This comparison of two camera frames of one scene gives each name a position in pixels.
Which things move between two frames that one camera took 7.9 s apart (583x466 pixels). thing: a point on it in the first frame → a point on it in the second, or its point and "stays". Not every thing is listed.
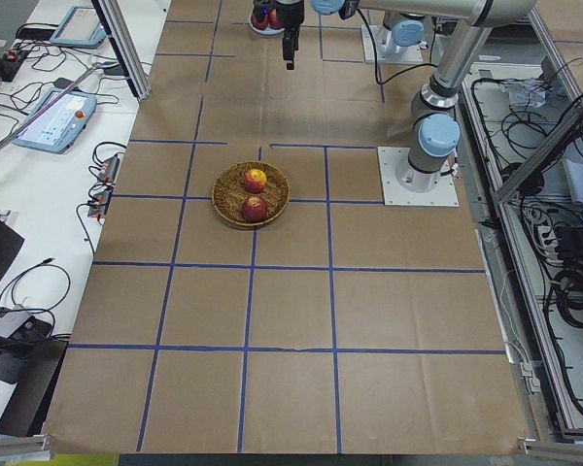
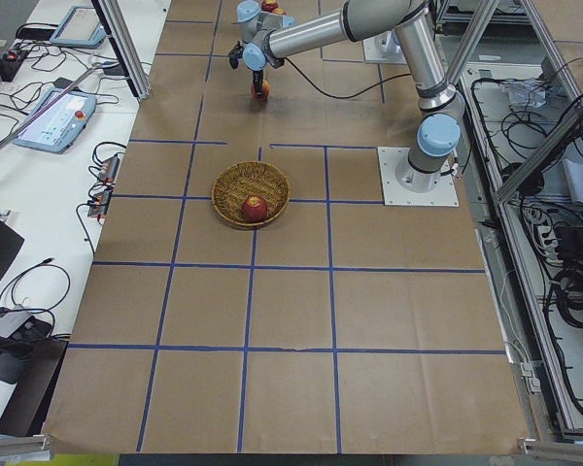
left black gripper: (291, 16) → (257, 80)
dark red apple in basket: (255, 209) stays
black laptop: (0, 243) stays
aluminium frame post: (118, 27) stays
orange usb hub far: (109, 169) stays
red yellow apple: (255, 181) → (264, 91)
